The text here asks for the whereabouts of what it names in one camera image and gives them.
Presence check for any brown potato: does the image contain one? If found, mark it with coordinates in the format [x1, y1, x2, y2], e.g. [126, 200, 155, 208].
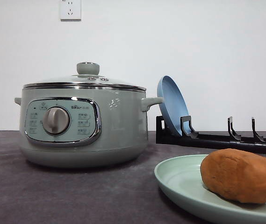
[200, 148, 266, 204]

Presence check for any white wall socket left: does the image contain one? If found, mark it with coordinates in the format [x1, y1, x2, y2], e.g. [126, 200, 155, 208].
[60, 0, 82, 22]

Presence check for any green electric steamer pot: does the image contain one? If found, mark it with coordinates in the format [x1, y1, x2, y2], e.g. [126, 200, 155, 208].
[14, 81, 163, 168]

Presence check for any blue plate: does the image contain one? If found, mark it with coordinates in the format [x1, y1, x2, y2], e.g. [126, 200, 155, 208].
[157, 75, 189, 136]

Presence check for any glass steamer lid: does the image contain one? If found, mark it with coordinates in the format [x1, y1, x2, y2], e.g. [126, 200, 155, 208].
[23, 62, 146, 93]

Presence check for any green plate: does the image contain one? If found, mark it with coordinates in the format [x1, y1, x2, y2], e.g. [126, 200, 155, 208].
[154, 154, 266, 224]

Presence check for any black dish rack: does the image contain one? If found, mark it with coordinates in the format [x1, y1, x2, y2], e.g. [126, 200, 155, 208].
[156, 116, 266, 152]

